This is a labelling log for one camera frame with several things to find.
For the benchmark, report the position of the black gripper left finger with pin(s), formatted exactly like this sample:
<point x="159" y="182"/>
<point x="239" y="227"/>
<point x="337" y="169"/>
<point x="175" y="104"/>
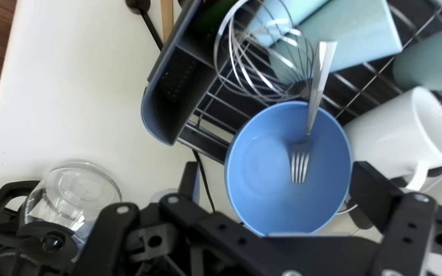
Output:
<point x="190" y="178"/>

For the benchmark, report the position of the white ceramic mug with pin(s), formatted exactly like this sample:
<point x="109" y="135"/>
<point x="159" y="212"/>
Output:
<point x="399" y="132"/>

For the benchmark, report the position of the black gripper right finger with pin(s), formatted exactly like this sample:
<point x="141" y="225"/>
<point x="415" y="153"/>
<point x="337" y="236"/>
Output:
<point x="374" y="193"/>

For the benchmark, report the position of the dark grey dish rack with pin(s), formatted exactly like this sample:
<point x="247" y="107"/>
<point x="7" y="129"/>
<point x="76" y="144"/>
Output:
<point x="175" y="92"/>

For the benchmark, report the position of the darker teal plastic cup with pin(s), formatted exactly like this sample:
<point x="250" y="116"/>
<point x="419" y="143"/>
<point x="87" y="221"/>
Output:
<point x="429" y="63"/>

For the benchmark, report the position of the blue bowl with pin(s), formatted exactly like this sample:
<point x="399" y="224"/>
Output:
<point x="260" y="178"/>

